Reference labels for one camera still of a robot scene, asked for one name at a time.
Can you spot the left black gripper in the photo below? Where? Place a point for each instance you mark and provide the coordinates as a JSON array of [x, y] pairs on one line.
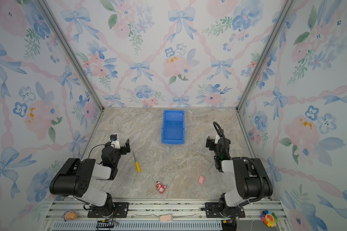
[[123, 147]]

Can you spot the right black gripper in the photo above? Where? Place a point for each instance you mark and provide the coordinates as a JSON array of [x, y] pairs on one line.
[[212, 143]]

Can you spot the yellow handled screwdriver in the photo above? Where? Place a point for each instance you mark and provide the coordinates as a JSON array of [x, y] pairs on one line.
[[138, 168]]

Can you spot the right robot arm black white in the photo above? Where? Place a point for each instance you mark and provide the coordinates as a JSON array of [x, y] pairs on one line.
[[251, 181]]

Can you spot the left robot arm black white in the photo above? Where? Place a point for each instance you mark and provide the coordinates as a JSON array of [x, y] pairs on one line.
[[74, 179]]

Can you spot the blue plastic bin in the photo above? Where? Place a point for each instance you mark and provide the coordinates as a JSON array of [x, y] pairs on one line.
[[173, 128]]

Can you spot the small pink eraser block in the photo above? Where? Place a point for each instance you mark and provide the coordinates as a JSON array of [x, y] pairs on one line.
[[201, 180]]

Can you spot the small red pink toy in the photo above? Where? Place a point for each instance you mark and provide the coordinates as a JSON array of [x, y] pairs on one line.
[[160, 187]]

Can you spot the small orange toy figure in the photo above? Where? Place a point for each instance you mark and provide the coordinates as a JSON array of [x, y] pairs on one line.
[[69, 215]]

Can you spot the rainbow flower toy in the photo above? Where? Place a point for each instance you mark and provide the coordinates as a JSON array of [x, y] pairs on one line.
[[269, 218]]

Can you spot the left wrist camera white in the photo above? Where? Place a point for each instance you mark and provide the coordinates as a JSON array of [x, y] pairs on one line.
[[114, 142]]

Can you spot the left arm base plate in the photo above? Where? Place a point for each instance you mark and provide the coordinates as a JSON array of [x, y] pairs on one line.
[[113, 210]]

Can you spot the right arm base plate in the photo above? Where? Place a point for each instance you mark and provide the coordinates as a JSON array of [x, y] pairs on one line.
[[215, 210]]

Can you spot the pink oblong object on rail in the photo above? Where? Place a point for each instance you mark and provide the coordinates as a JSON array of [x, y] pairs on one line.
[[166, 218]]

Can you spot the aluminium rail frame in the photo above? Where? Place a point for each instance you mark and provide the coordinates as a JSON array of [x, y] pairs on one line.
[[143, 215]]

